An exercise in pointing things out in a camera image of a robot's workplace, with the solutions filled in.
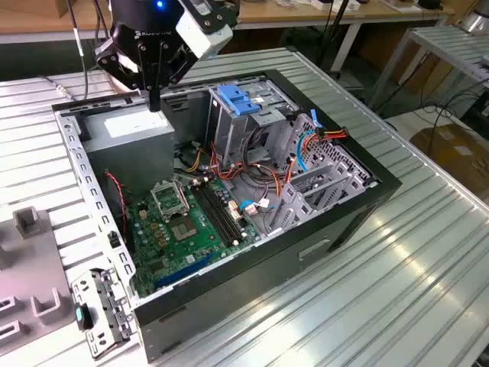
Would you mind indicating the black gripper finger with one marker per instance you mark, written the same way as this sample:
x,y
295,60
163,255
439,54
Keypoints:
x,y
177,65
114,61

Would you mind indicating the grey metal disk bay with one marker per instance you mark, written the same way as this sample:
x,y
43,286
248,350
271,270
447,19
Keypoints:
x,y
324,179

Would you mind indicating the blue plastic drive latch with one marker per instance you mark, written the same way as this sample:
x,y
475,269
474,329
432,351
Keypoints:
x,y
238,101

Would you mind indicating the grey optical drive cage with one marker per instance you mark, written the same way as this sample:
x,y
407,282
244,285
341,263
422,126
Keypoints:
x,y
233,134

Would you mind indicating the grey power supply unit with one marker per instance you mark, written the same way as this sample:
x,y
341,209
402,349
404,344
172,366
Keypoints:
x,y
130,153

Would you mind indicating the wooden desk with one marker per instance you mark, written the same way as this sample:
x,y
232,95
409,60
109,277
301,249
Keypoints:
x,y
305,15

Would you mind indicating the black RAM slot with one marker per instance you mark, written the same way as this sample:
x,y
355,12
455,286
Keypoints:
x,y
212,215
216,215
219,215
223,215

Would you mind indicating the CPU socket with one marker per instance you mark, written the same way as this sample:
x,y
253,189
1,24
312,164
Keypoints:
x,y
183,229

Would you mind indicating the green motherboard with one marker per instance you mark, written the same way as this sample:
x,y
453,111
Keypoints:
x,y
206,229

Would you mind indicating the blue expansion slot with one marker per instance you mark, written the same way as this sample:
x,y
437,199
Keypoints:
x,y
183,272

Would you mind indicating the grey parts rack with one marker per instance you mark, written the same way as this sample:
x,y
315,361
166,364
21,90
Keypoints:
x,y
34,267

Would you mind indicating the black PC case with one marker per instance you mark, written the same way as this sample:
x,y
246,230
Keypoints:
x,y
267,275

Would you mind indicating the black teal latch clip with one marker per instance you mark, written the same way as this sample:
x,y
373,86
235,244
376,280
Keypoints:
x,y
83,317

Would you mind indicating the metal slat side table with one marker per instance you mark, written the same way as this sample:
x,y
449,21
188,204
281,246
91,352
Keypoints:
x,y
439,42

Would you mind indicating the cardboard box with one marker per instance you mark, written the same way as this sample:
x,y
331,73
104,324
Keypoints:
x,y
454,153

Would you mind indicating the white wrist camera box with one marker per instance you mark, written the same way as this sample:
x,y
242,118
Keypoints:
x,y
198,36

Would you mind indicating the small black case switch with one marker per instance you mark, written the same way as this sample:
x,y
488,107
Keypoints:
x,y
113,239

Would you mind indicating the grey slot cover bracket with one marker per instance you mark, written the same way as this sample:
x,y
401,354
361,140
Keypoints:
x,y
111,306

